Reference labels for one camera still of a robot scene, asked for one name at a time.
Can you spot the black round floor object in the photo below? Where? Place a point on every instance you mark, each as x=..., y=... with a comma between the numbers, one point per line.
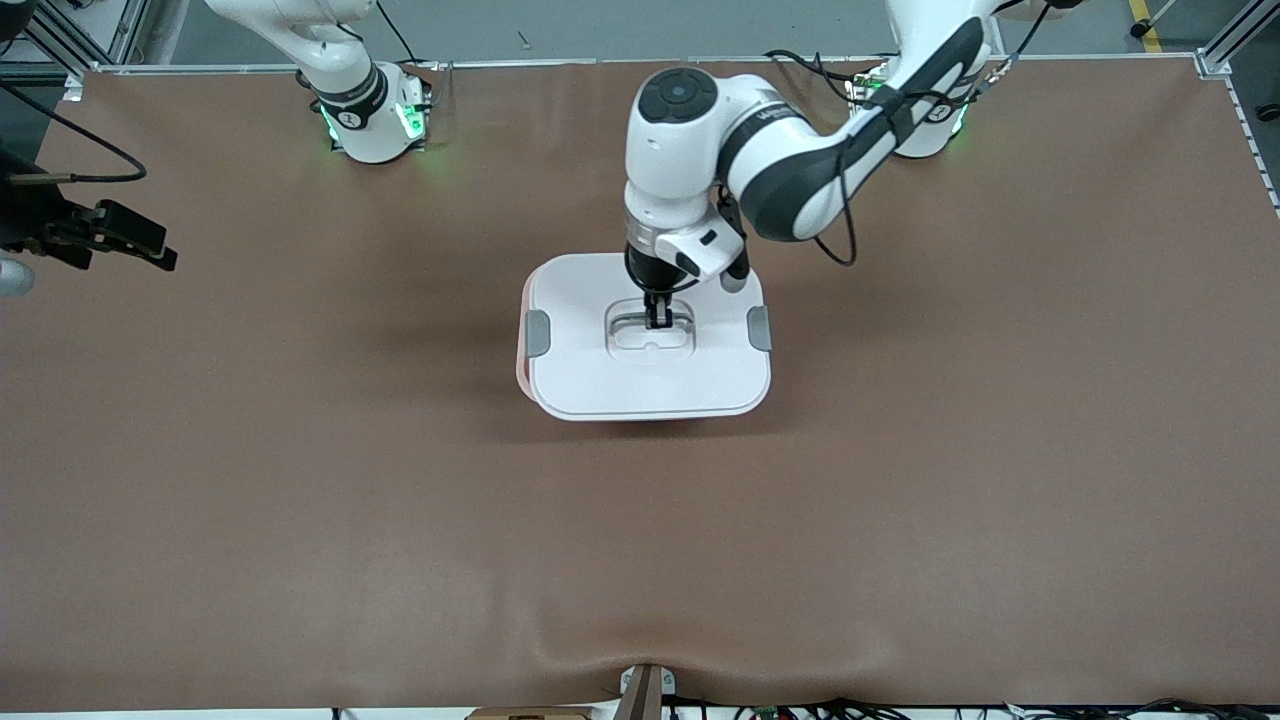
x=1268, y=112

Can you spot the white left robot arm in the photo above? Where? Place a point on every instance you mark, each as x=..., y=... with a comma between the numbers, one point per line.
x=680, y=150

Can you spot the white table edge rail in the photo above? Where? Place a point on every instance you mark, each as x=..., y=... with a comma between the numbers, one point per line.
x=560, y=62

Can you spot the aluminium frame profile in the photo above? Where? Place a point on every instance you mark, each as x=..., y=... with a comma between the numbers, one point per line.
x=1235, y=40
x=60, y=35

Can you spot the grey stand leg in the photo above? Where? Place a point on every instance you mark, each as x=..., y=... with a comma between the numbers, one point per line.
x=1150, y=18

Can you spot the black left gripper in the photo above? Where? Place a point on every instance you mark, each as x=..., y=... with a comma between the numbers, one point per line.
x=648, y=273

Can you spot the pink translucent plastic box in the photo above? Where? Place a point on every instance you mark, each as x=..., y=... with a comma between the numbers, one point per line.
x=521, y=370

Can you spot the brown table mat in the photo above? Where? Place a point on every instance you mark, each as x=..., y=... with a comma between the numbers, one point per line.
x=640, y=550

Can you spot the white box lid grey latches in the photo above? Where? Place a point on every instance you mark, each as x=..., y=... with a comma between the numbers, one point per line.
x=600, y=370

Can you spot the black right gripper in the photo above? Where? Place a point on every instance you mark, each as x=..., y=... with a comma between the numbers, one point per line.
x=28, y=215

